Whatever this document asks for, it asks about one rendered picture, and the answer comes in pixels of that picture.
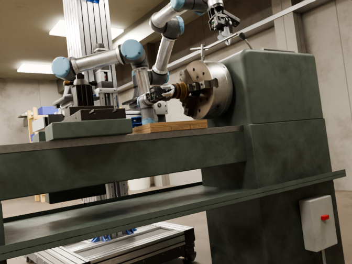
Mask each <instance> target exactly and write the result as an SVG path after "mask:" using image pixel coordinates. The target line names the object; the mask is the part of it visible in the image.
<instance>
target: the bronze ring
mask: <svg viewBox="0 0 352 264"><path fill-rule="evenodd" d="M171 85H173V86H174V87H175V92H174V94H173V96H172V98H176V99H181V100H184V99H185V98H186V97H188V96H189V95H190V93H188V88H187V85H186V83H184V82H180V83H173V84H171Z"/></svg>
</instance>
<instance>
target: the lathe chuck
mask: <svg viewBox="0 0 352 264"><path fill-rule="evenodd" d="M186 69H187V71H188V73H189V75H190V76H191V78H192V80H193V82H197V83H199V82H201V81H203V80H213V79H216V80H217V86H218V87H217V88H216V87H212V88H210V89H207V90H205V91H203V92H201V93H190V95H193V96H198V97H199V98H198V99H196V103H195V109H194V115H193V119H194V120H203V119H214V118H216V117H217V116H218V115H219V114H220V113H221V112H222V111H223V109H224V107H225V104H226V100H227V93H228V86H227V79H226V75H225V73H224V71H223V69H222V68H221V66H220V65H219V64H217V63H216V62H214V61H201V60H195V61H193V62H191V63H190V64H189V65H188V66H187V67H186ZM217 104H220V105H221V106H220V108H218V109H215V106H216V105H217Z"/></svg>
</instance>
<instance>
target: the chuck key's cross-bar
mask: <svg viewBox="0 0 352 264"><path fill-rule="evenodd" d="M237 35H238V33H235V34H233V35H231V36H229V37H227V38H225V39H223V40H221V41H219V42H217V43H215V44H213V45H211V46H209V47H204V48H203V49H210V48H212V47H214V46H216V45H218V44H220V43H222V42H224V41H226V40H228V39H230V38H232V37H234V36H237ZM190 50H191V51H193V50H201V48H191V49H190Z"/></svg>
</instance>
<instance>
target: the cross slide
mask: <svg viewBox="0 0 352 264"><path fill-rule="evenodd" d="M122 118H126V110H125V108H116V109H113V108H108V109H93V110H90V109H81V110H79V111H77V112H76V113H74V114H73V115H71V116H70V117H68V118H66V119H65V120H63V121H62V122H73V121H84V120H104V119H122Z"/></svg>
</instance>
